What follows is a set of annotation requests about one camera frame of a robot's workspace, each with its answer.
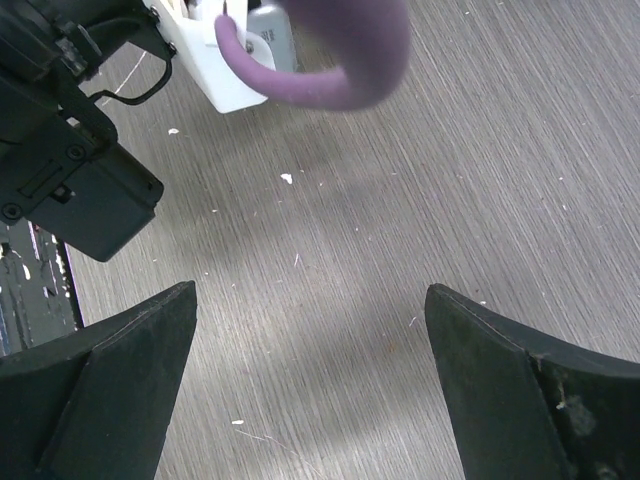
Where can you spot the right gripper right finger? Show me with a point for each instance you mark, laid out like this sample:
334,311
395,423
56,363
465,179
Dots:
526,405

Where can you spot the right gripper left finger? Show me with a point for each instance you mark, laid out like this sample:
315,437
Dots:
96,404

